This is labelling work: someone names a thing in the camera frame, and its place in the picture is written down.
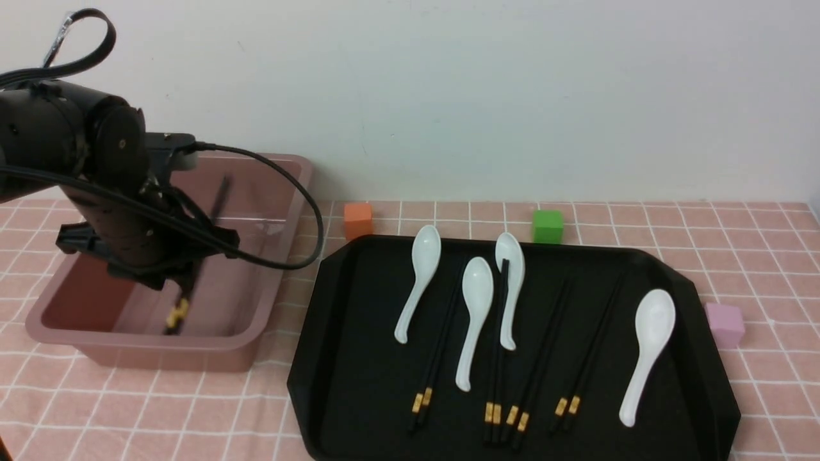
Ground black chopstick gold band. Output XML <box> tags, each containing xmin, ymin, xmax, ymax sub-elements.
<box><xmin>163</xmin><ymin>176</ymin><xmax>231</xmax><ymax>335</ymax></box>
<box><xmin>484</xmin><ymin>272</ymin><xmax>500</xmax><ymax>446</ymax></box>
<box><xmin>501</xmin><ymin>279</ymin><xmax>569</xmax><ymax>444</ymax></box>
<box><xmin>418</xmin><ymin>287</ymin><xmax>462</xmax><ymax>430</ymax></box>
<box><xmin>548</xmin><ymin>273</ymin><xmax>626</xmax><ymax>435</ymax></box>
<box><xmin>511</xmin><ymin>281</ymin><xmax>574</xmax><ymax>452</ymax></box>
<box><xmin>408</xmin><ymin>282</ymin><xmax>460</xmax><ymax>434</ymax></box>
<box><xmin>561</xmin><ymin>274</ymin><xmax>626</xmax><ymax>432</ymax></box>
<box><xmin>168</xmin><ymin>179</ymin><xmax>233</xmax><ymax>336</ymax></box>
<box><xmin>490</xmin><ymin>259</ymin><xmax>510</xmax><ymax>444</ymax></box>

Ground orange cube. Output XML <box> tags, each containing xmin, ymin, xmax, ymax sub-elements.
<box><xmin>343</xmin><ymin>202</ymin><xmax>374</xmax><ymax>241</ymax></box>

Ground white ceramic spoon far left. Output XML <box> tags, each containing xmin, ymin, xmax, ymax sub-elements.
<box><xmin>393</xmin><ymin>225</ymin><xmax>442</xmax><ymax>344</ymax></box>

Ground white ceramic spoon upper middle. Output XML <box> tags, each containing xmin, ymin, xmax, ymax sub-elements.
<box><xmin>495</xmin><ymin>232</ymin><xmax>525</xmax><ymax>352</ymax></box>

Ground pink rectangular plastic bin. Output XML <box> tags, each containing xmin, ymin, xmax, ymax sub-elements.
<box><xmin>24</xmin><ymin>152</ymin><xmax>305</xmax><ymax>373</ymax></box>

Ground black plastic tray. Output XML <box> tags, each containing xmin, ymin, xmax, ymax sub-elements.
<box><xmin>288</xmin><ymin>234</ymin><xmax>741</xmax><ymax>460</ymax></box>

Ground green cube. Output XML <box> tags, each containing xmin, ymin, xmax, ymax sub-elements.
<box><xmin>531</xmin><ymin>209</ymin><xmax>564</xmax><ymax>245</ymax></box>

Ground pink cube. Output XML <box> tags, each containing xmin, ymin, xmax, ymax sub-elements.
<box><xmin>705</xmin><ymin>302</ymin><xmax>746</xmax><ymax>348</ymax></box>

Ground white ceramic spoon centre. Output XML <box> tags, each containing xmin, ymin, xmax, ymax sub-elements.
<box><xmin>455</xmin><ymin>257</ymin><xmax>494</xmax><ymax>392</ymax></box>

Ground black cable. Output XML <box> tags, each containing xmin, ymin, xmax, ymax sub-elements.
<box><xmin>0</xmin><ymin>8</ymin><xmax>324</xmax><ymax>271</ymax></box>

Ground pink checkered tablecloth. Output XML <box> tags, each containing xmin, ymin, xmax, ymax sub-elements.
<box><xmin>1</xmin><ymin>198</ymin><xmax>819</xmax><ymax>460</ymax></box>

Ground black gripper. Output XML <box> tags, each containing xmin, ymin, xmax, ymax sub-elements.
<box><xmin>56</xmin><ymin>186</ymin><xmax>240</xmax><ymax>302</ymax></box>

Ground white ceramic spoon right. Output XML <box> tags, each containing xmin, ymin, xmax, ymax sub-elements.
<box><xmin>618</xmin><ymin>289</ymin><xmax>677</xmax><ymax>427</ymax></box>

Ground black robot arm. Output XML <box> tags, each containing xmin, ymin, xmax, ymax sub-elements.
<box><xmin>1</xmin><ymin>81</ymin><xmax>240</xmax><ymax>291</ymax></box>

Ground white ceramic spoon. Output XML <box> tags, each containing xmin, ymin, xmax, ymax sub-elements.
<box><xmin>393</xmin><ymin>225</ymin><xmax>442</xmax><ymax>344</ymax></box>
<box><xmin>495</xmin><ymin>232</ymin><xmax>525</xmax><ymax>352</ymax></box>
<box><xmin>618</xmin><ymin>289</ymin><xmax>677</xmax><ymax>427</ymax></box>
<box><xmin>455</xmin><ymin>257</ymin><xmax>494</xmax><ymax>392</ymax></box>

